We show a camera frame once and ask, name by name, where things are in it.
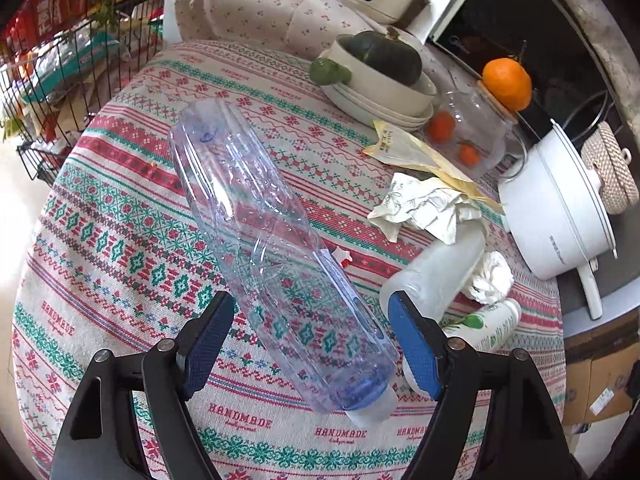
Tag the small orange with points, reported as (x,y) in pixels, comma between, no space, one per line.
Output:
(442,126)
(469,154)

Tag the red packets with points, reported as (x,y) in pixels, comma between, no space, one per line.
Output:
(45,5)

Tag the large orange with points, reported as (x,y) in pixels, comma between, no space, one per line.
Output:
(507,84)

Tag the floral white cloth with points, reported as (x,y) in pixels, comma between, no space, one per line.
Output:
(260,10)

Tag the small green white bottle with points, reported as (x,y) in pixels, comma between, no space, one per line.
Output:
(487,325)

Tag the cardboard box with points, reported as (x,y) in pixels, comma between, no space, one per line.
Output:
(600,385)

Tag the cream plate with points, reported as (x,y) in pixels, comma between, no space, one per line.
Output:
(365,109)
(400,124)

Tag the teal packet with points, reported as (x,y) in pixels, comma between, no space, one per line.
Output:
(75,60)

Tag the yellow paper wrapper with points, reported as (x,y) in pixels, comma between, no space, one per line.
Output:
(400,145)

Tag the glass pot lid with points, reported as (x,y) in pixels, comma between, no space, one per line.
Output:
(592,190)

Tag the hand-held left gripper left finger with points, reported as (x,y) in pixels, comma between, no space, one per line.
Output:
(207,345)

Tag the clear plastic bottle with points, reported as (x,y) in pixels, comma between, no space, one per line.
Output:
(260,220)

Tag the small torn wrapper scrap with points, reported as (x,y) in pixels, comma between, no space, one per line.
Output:
(342,256)

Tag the white electric pot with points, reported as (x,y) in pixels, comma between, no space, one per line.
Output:
(545,210)

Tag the crumpled white paper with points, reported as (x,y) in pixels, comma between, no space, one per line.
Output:
(420,205)

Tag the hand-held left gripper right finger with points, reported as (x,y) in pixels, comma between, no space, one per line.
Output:
(412,345)

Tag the small green fruit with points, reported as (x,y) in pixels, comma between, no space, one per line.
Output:
(327,71)

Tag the patterned red green tablecloth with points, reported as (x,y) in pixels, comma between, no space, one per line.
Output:
(125,240)

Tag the translucent white bottle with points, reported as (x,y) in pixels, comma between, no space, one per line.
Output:
(435,270)

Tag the cream bowl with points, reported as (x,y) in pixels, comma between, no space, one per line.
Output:
(370,85)

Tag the crumpled white tissue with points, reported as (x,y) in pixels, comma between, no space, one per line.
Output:
(490,277)

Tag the black microwave oven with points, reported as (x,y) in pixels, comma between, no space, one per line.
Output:
(500,20)

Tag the glass jar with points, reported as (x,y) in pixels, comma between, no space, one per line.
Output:
(480,120)

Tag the dark green pumpkin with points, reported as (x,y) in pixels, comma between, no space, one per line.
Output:
(385,55)

